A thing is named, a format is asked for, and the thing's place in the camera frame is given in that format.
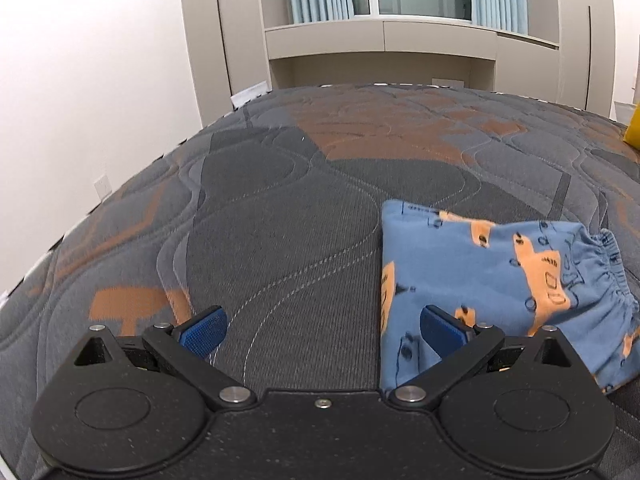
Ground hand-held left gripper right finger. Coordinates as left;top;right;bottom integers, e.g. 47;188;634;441
389;305;576;411

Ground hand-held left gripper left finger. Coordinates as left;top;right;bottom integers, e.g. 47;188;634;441
74;306;257;411

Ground blue orange-print pants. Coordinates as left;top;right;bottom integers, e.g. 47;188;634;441
377;200;640;395

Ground grey orange quilted mattress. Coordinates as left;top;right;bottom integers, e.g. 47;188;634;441
0;82;640;480

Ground yellow cloth bag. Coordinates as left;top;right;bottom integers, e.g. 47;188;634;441
622;102;640;148

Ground beige built-in cabinet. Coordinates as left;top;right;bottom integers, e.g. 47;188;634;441
177;0;617;131

